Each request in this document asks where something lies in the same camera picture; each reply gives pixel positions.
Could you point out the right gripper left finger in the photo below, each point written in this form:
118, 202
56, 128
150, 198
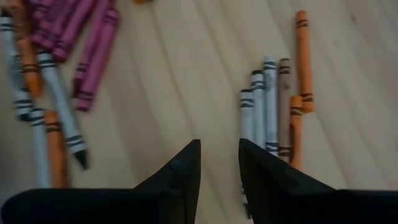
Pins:
174, 193

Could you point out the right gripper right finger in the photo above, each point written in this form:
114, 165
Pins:
280, 193

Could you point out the pale grey crayon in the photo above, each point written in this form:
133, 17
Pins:
60, 102
258, 105
15, 74
246, 118
270, 102
39, 149

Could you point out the brown crayon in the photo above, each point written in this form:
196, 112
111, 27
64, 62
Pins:
284, 105

